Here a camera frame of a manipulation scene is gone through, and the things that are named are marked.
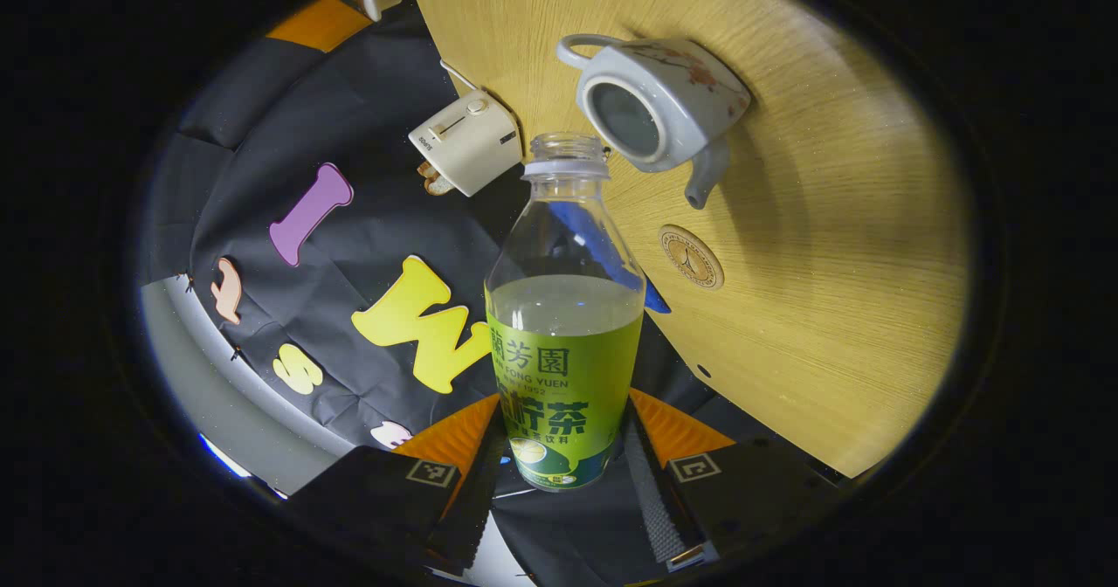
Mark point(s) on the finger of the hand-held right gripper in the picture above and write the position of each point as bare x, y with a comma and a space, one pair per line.
319, 26

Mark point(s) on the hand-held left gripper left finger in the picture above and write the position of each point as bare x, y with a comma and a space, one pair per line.
472, 517

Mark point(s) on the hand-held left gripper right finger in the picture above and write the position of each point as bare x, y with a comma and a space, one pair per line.
646, 500

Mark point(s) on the green label water bottle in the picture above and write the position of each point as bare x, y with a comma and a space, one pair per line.
563, 369

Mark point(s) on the round wooden coaster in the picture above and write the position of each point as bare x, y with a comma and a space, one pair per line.
691, 257

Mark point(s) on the grey ceramic teacup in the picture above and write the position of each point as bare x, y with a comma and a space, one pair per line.
690, 107

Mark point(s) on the white toaster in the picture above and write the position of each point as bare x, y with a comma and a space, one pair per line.
467, 143

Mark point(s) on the toast bread slice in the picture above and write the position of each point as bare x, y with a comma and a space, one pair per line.
434, 181

